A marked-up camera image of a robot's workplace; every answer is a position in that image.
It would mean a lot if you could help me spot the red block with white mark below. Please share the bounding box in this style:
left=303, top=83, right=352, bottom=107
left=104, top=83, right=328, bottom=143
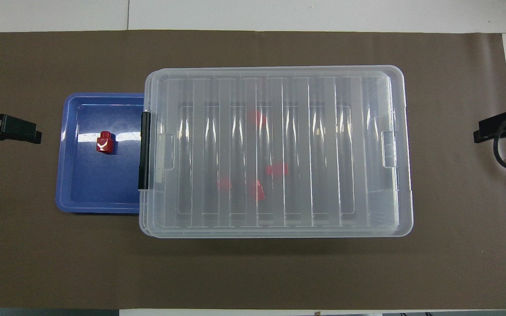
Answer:
left=96, top=131, right=117, bottom=154

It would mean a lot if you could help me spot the clear plastic storage box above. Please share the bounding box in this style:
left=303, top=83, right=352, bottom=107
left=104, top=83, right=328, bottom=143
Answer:
left=138, top=67, right=413, bottom=239

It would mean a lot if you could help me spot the black box latch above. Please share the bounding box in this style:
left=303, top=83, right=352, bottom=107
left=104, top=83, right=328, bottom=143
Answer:
left=138, top=111, right=152, bottom=191

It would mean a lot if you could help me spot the blue plastic tray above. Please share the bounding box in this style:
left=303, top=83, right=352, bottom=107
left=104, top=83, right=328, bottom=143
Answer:
left=55, top=93, right=146, bottom=215

